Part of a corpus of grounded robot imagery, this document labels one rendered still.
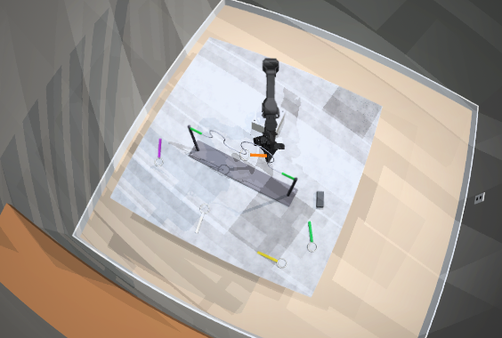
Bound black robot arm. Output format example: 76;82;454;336
253;58;280;146

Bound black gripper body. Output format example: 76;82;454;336
260;130;285;149

